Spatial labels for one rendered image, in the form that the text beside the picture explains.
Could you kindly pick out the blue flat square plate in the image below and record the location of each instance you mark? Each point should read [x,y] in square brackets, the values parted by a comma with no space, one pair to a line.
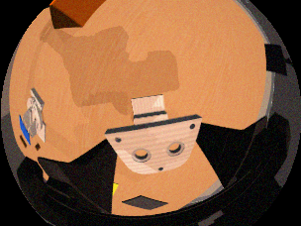
[25,131]

